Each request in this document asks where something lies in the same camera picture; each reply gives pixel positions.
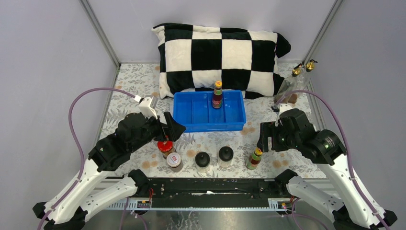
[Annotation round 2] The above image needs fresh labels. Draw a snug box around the gold top oil bottle right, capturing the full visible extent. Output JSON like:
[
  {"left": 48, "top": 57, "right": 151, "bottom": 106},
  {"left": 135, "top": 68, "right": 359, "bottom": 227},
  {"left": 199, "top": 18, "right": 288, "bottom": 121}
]
[{"left": 292, "top": 59, "right": 318, "bottom": 90}]

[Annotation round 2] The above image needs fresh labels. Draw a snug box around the black cap shaker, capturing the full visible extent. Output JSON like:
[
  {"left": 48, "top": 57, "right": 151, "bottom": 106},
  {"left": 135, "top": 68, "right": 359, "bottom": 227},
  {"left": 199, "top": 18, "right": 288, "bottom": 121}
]
[
  {"left": 195, "top": 151, "right": 211, "bottom": 173},
  {"left": 217, "top": 146, "right": 234, "bottom": 168}
]

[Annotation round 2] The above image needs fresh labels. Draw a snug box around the black cap shaker right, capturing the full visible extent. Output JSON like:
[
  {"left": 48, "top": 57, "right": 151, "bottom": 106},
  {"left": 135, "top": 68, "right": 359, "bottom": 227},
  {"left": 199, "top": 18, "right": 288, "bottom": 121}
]
[{"left": 217, "top": 146, "right": 234, "bottom": 168}]

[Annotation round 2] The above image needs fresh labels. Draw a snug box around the black white checkered pillow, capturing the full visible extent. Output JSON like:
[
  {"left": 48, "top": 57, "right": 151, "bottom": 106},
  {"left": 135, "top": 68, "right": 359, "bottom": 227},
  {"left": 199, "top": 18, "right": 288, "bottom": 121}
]
[{"left": 152, "top": 23, "right": 291, "bottom": 99}]

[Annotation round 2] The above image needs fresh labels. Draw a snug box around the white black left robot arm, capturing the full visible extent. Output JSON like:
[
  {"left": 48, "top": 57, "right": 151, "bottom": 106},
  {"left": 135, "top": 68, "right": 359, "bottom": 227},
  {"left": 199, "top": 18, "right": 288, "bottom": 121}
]
[{"left": 33, "top": 112, "right": 186, "bottom": 230}]

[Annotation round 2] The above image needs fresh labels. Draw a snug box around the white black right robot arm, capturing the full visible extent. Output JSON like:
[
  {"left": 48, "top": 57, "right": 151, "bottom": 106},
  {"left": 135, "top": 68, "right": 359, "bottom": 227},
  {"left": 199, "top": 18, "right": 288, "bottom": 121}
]
[{"left": 257, "top": 108, "right": 397, "bottom": 230}]

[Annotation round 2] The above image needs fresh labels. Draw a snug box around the red lid sauce jar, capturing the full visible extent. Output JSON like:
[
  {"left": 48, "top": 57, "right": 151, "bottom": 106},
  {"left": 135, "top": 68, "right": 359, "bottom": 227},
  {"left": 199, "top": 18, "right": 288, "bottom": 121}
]
[{"left": 157, "top": 140, "right": 177, "bottom": 159}]

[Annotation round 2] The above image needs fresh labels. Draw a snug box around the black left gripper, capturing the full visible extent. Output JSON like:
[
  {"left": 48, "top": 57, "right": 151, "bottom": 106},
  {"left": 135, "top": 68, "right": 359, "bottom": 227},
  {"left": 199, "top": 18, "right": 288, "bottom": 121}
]
[{"left": 129, "top": 111, "right": 186, "bottom": 154}]

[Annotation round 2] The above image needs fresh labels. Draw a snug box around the white lid sauce jar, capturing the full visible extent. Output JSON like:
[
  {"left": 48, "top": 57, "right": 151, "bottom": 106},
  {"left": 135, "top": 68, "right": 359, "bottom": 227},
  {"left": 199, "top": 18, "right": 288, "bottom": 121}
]
[{"left": 166, "top": 152, "right": 183, "bottom": 172}]

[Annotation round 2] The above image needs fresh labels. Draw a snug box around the floral pattern table mat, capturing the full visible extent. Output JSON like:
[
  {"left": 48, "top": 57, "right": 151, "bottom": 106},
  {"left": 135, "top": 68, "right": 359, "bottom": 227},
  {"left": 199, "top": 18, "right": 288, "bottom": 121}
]
[{"left": 100, "top": 64, "right": 325, "bottom": 179}]

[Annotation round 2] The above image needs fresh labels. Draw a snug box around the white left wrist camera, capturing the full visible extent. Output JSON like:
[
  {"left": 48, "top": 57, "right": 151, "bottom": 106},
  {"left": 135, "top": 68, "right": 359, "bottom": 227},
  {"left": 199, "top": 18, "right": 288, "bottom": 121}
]
[{"left": 134, "top": 95, "right": 158, "bottom": 119}]

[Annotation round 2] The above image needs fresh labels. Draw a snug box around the black cap shaker left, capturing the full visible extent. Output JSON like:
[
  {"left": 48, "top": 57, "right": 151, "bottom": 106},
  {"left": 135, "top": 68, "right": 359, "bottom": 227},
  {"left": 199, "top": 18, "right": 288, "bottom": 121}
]
[{"left": 195, "top": 151, "right": 211, "bottom": 173}]

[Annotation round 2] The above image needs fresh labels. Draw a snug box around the blue plastic divided bin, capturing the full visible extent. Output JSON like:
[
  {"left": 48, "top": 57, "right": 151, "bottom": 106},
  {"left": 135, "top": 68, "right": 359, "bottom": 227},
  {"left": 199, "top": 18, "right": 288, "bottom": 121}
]
[{"left": 173, "top": 91, "right": 247, "bottom": 133}]

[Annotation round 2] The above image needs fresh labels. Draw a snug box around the gold oil bottle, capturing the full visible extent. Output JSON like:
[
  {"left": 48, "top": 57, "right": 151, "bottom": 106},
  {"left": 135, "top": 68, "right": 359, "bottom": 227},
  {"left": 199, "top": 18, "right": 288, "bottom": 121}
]
[
  {"left": 274, "top": 64, "right": 303, "bottom": 104},
  {"left": 292, "top": 59, "right": 318, "bottom": 90}
]

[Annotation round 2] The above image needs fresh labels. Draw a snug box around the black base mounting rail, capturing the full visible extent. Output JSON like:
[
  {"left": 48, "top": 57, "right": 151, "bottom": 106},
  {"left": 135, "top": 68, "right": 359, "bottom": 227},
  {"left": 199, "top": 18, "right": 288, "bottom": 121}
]
[{"left": 131, "top": 177, "right": 292, "bottom": 209}]

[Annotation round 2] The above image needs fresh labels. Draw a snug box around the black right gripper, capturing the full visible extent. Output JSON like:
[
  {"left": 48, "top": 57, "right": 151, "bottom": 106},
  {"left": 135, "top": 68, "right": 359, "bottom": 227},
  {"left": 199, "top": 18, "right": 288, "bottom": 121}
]
[{"left": 255, "top": 120, "right": 299, "bottom": 151}]

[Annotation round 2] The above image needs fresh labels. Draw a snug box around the gold top oil bottle left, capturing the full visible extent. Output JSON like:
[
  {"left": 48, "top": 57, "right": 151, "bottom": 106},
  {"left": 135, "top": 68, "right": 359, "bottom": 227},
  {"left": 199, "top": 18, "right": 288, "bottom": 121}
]
[{"left": 274, "top": 64, "right": 303, "bottom": 104}]

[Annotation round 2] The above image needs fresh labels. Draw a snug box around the yellow cap sauce bottle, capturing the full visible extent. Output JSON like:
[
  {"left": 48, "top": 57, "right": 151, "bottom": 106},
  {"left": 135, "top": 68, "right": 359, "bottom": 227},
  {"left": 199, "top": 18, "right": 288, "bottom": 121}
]
[
  {"left": 212, "top": 81, "right": 223, "bottom": 109},
  {"left": 246, "top": 147, "right": 263, "bottom": 170}
]

